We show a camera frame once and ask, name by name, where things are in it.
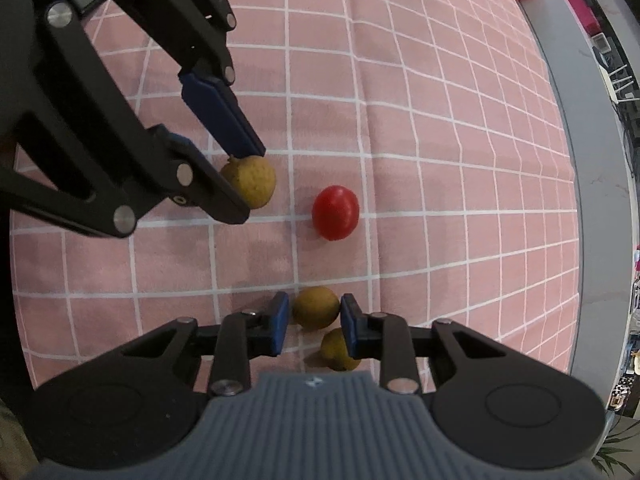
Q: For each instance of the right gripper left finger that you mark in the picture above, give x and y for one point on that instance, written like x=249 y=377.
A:
x=244 y=336

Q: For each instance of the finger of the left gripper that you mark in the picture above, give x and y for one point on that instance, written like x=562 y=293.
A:
x=194 y=34
x=110 y=170

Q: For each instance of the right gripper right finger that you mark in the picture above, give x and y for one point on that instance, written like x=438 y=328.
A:
x=386 y=338

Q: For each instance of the brown longan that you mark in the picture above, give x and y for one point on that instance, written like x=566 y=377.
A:
x=334 y=352
x=315 y=308
x=253 y=178

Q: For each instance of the brown longan front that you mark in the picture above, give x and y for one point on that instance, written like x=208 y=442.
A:
x=253 y=178

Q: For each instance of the red cherry tomato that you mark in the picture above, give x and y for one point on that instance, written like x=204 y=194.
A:
x=335 y=212

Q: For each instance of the pink checkered tablecloth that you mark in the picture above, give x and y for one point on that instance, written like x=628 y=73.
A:
x=438 y=114

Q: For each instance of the marble tv console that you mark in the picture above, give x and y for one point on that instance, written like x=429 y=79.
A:
x=603 y=185

